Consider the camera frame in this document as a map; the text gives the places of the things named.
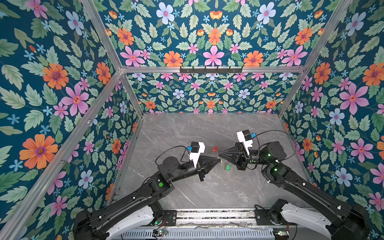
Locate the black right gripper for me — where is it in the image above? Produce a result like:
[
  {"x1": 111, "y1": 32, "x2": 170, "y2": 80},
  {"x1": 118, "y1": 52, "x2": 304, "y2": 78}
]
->
[{"x1": 221, "y1": 144, "x2": 271, "y2": 174}]

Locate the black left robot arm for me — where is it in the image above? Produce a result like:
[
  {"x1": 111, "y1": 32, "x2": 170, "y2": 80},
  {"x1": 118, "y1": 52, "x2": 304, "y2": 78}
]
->
[{"x1": 73, "y1": 156, "x2": 221, "y2": 240}]

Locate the black left camera cable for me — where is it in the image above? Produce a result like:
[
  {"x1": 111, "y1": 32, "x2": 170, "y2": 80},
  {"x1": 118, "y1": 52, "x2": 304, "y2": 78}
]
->
[{"x1": 154, "y1": 145, "x2": 190, "y2": 166}]

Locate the black camera cable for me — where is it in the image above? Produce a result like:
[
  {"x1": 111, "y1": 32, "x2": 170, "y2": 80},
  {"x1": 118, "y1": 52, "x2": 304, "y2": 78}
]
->
[
  {"x1": 253, "y1": 129, "x2": 298, "y2": 161},
  {"x1": 154, "y1": 145, "x2": 190, "y2": 166}
]

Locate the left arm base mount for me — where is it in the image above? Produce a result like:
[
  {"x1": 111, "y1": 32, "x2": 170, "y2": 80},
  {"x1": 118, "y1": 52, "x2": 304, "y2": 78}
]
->
[{"x1": 150, "y1": 210, "x2": 178, "y2": 227}]

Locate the black right camera cable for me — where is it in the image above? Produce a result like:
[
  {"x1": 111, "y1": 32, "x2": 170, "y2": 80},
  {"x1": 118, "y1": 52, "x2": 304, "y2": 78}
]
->
[{"x1": 253, "y1": 129, "x2": 298, "y2": 161}]

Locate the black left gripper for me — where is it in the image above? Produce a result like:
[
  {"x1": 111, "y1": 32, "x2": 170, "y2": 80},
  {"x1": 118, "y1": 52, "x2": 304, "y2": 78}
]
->
[{"x1": 170, "y1": 153, "x2": 222, "y2": 183}]

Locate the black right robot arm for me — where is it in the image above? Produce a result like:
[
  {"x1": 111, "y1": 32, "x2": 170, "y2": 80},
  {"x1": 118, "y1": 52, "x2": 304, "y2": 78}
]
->
[{"x1": 218, "y1": 142, "x2": 371, "y2": 240}]

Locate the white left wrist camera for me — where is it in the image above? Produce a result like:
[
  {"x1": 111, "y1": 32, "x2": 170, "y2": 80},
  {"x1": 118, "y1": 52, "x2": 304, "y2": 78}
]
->
[{"x1": 187, "y1": 142, "x2": 206, "y2": 167}]

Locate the white perforated cable duct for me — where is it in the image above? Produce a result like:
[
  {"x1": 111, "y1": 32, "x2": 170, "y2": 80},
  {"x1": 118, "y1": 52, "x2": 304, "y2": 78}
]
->
[{"x1": 114, "y1": 229, "x2": 275, "y2": 240}]

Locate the black wall hook rail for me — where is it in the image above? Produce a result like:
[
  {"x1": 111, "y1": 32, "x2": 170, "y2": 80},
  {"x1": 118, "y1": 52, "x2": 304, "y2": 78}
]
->
[{"x1": 179, "y1": 66, "x2": 243, "y2": 75}]

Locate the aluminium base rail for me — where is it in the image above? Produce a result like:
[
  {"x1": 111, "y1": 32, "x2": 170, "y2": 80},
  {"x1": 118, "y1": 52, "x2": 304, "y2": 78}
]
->
[{"x1": 95, "y1": 208, "x2": 340, "y2": 229}]

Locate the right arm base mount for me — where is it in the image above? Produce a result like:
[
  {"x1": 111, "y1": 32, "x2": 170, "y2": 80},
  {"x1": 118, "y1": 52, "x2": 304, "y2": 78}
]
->
[{"x1": 254, "y1": 199, "x2": 297, "y2": 226}]

